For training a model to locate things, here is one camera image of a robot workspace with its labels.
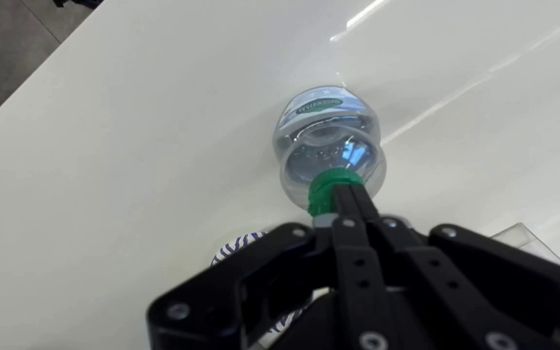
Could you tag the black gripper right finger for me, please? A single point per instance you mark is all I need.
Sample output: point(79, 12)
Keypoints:
point(488, 292)

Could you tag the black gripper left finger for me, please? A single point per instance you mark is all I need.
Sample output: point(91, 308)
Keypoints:
point(359, 284)

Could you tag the clear soap bottle green cap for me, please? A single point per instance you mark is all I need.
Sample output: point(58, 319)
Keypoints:
point(326, 142)

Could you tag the clear acrylic towel dispenser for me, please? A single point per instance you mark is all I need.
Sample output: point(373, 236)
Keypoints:
point(523, 236)

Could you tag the zebra patterned cup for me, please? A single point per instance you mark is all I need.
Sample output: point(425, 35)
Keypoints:
point(235, 245)

